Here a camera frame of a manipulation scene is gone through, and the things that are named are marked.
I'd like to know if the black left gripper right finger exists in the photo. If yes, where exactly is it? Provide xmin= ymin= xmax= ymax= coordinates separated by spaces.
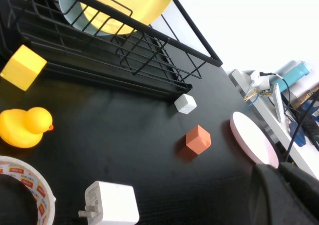
xmin=279 ymin=162 xmax=319 ymax=225

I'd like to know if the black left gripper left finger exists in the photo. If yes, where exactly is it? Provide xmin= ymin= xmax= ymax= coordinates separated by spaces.
xmin=249 ymin=163 xmax=313 ymax=225

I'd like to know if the yellow plate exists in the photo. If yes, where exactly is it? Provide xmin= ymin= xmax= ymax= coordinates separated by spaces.
xmin=79 ymin=0 xmax=178 ymax=36

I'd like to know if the pink plate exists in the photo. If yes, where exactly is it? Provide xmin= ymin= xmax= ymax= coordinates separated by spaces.
xmin=229 ymin=111 xmax=280 ymax=170

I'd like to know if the light blue plate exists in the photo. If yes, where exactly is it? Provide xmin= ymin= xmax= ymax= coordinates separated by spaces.
xmin=57 ymin=0 xmax=113 ymax=37

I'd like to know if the orange foam cube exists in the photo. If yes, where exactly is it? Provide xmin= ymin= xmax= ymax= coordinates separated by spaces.
xmin=185 ymin=124 xmax=212 ymax=157

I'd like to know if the white foam cube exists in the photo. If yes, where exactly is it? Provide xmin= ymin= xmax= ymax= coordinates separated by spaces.
xmin=173 ymin=93 xmax=198 ymax=115

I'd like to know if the white power adapter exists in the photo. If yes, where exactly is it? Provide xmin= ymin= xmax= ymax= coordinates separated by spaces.
xmin=78 ymin=180 xmax=141 ymax=225

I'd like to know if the white tape roll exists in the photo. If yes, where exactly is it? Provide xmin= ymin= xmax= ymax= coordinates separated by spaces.
xmin=0 ymin=155 xmax=57 ymax=225

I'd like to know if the yellow rubber duck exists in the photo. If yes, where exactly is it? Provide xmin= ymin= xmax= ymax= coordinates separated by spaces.
xmin=0 ymin=107 xmax=54 ymax=149

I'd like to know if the yellow foam cube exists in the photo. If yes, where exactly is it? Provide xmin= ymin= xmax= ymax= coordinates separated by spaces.
xmin=0 ymin=44 xmax=48 ymax=92

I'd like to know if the thick black cable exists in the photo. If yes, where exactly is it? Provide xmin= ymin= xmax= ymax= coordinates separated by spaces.
xmin=284 ymin=89 xmax=319 ymax=164

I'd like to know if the black wire dish rack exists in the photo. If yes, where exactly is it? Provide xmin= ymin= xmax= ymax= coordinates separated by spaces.
xmin=0 ymin=0 xmax=224 ymax=102

